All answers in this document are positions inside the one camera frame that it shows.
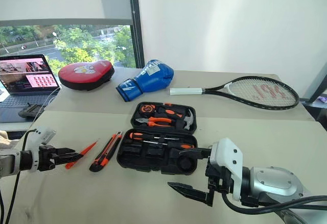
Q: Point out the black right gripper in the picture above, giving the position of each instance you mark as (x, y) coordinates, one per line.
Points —
(221, 180)

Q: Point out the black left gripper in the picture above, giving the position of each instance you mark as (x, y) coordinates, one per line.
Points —
(47, 157)

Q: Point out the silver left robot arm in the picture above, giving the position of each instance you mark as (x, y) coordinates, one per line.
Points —
(10, 161)

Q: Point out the black plastic tool case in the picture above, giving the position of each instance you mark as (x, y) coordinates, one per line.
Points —
(153, 157)

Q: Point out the orange voltage tester pen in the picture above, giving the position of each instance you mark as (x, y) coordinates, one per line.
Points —
(81, 153)

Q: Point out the orange black screwdriver short shaft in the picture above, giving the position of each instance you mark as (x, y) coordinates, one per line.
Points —
(182, 146)

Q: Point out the orange black utility knife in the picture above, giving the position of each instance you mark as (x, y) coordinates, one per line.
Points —
(107, 150)

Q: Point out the black handheld controller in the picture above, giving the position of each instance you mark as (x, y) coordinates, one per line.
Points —
(30, 111)

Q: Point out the beige cloth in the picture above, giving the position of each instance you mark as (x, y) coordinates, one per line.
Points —
(7, 139)

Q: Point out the orange black screwdriver long shaft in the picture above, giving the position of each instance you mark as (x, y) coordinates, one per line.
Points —
(139, 135)

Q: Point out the red black punch mitt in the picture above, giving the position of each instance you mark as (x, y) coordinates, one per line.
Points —
(85, 74)

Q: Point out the orange black tape measure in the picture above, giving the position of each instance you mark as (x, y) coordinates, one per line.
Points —
(146, 108)

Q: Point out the grey open laptop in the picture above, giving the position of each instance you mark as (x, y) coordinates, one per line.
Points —
(25, 78)

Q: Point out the blue boxing glove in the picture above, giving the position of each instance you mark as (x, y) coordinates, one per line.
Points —
(150, 78)

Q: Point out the black tennis racket white grip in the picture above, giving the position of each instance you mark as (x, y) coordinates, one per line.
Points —
(265, 91)

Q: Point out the dark side cabinet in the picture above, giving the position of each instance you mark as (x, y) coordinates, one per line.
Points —
(315, 114)

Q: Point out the purple small packet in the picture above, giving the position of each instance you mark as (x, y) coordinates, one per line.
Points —
(323, 99)

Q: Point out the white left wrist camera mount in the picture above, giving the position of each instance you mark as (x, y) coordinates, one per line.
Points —
(43, 133)

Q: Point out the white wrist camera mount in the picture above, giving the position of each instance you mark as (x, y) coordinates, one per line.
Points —
(227, 152)
(43, 133)

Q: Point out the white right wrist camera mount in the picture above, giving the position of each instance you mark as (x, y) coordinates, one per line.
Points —
(227, 152)

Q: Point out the black window frame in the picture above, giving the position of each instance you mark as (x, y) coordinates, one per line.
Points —
(135, 30)

